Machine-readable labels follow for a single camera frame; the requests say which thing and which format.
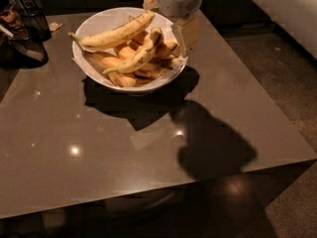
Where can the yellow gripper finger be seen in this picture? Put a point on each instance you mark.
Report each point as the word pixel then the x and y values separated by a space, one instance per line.
pixel 186 33
pixel 150 5

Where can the curved banana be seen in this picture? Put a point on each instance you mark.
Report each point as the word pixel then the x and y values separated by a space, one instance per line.
pixel 152 41

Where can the right side banana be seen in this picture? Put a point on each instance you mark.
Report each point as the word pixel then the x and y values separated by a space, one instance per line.
pixel 168 47

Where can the long top banana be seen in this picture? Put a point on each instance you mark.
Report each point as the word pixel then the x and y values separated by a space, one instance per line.
pixel 116 37

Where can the white bowl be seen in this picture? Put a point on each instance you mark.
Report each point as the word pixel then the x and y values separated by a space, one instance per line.
pixel 99 22

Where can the orange banana under middle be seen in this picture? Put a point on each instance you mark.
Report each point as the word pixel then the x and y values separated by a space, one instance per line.
pixel 127 52

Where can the small bottom banana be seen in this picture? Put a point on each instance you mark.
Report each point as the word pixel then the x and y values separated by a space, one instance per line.
pixel 151 73

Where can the lower left banana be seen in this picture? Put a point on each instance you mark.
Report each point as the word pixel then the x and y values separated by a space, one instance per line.
pixel 102 61

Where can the small wrapper on table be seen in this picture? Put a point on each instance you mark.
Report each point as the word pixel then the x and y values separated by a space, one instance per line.
pixel 54 26

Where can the black mesh pen holder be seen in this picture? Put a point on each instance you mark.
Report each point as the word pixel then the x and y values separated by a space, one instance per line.
pixel 34 17

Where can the black mesh basket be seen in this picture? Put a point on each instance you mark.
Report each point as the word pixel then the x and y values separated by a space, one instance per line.
pixel 30 51

